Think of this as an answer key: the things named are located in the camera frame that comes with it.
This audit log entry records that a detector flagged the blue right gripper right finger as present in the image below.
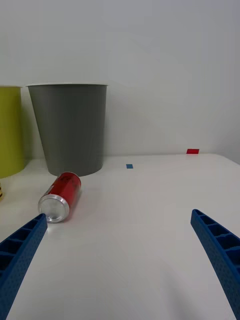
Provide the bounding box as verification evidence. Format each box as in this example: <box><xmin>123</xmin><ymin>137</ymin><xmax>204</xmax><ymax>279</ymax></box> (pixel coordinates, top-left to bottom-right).
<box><xmin>190</xmin><ymin>208</ymin><xmax>240</xmax><ymax>320</ymax></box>

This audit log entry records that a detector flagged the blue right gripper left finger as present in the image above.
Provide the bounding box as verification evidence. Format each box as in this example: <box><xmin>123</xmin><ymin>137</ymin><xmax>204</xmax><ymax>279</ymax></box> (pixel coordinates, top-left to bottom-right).
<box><xmin>0</xmin><ymin>212</ymin><xmax>49</xmax><ymax>320</ymax></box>

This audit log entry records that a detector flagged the red drink can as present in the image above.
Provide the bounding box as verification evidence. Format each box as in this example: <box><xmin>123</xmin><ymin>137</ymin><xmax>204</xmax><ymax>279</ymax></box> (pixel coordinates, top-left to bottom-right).
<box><xmin>37</xmin><ymin>171</ymin><xmax>83</xmax><ymax>224</ymax></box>

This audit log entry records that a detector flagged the yellow-green plastic waste bin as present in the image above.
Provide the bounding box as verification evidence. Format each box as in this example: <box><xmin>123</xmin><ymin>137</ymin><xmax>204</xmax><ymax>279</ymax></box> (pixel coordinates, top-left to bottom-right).
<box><xmin>0</xmin><ymin>85</ymin><xmax>26</xmax><ymax>180</ymax></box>

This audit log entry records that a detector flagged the grey plastic waste bin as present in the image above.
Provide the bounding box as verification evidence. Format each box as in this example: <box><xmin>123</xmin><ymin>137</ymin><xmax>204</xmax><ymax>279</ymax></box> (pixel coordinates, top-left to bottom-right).
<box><xmin>26</xmin><ymin>83</ymin><xmax>110</xmax><ymax>178</ymax></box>

